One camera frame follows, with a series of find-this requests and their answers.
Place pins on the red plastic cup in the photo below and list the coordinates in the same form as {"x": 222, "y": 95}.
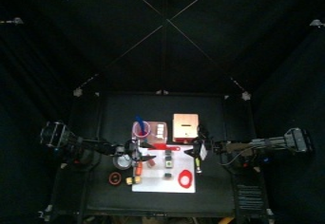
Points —
{"x": 141, "y": 132}

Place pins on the silver frame bracket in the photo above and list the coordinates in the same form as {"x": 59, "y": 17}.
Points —
{"x": 16, "y": 21}
{"x": 78, "y": 91}
{"x": 245, "y": 95}
{"x": 316, "y": 22}
{"x": 161, "y": 92}

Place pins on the dark green block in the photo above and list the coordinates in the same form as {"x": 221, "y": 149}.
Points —
{"x": 167, "y": 175}

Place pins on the white block toy set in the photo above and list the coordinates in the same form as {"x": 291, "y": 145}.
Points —
{"x": 159, "y": 130}

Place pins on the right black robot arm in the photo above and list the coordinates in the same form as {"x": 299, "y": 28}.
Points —
{"x": 270, "y": 143}

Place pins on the red striped toy slice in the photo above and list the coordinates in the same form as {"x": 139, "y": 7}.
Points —
{"x": 151, "y": 163}

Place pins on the orange toy carrot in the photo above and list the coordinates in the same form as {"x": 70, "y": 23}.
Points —
{"x": 138, "y": 168}

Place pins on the white block with green dot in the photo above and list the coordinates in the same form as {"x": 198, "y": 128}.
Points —
{"x": 169, "y": 163}

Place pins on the grey tape roll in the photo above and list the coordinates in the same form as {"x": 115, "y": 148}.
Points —
{"x": 117, "y": 163}

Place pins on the blue plastic stick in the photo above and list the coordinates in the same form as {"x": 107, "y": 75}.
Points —
{"x": 139, "y": 121}

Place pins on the pink tray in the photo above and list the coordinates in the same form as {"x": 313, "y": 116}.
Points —
{"x": 154, "y": 140}

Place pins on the red toy knife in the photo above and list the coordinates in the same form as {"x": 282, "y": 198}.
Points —
{"x": 165, "y": 147}

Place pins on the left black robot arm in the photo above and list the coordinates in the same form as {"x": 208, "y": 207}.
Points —
{"x": 59, "y": 134}

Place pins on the white cutting board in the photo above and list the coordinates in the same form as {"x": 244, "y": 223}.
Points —
{"x": 157, "y": 183}

